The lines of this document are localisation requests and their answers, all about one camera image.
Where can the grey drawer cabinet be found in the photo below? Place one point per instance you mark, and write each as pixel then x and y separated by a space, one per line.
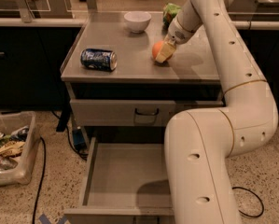
pixel 190 75

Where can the orange fruit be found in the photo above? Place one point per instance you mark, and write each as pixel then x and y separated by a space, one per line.
pixel 157 49

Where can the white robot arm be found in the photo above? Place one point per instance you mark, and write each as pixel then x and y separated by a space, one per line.
pixel 198 141

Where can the blue soda can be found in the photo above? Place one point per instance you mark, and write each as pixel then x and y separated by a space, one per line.
pixel 99 59

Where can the blue power adapter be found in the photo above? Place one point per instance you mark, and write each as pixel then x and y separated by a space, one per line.
pixel 78 139

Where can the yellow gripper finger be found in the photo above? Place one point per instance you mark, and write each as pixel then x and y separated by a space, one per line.
pixel 165 51

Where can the clear plastic trash bin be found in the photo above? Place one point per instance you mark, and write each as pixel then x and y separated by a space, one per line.
pixel 19 141

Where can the green chip bag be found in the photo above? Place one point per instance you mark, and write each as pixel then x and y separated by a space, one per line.
pixel 170 10

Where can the closed top drawer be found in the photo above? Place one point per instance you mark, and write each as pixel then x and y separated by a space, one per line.
pixel 157 113

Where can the open middle drawer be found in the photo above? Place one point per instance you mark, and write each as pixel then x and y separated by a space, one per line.
pixel 123 184

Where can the white bowl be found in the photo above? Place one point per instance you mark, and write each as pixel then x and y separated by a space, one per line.
pixel 137 21

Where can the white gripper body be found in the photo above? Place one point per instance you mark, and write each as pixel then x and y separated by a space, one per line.
pixel 178 33

